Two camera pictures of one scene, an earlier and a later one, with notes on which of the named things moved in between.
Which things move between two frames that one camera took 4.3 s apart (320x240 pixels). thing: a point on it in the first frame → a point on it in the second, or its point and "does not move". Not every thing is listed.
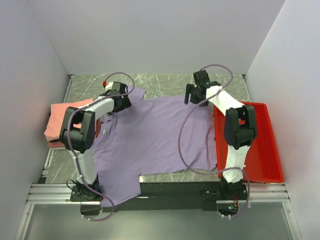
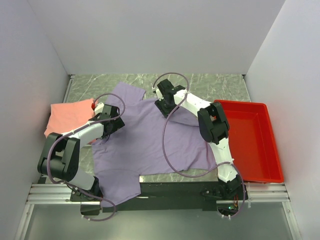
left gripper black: (126, 104) → (117, 124)
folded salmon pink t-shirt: (57, 118) does not move
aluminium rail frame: (50, 192) does not move
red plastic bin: (261, 162) does not move
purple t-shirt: (153, 135) does not move
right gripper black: (190, 89) → (159, 104)
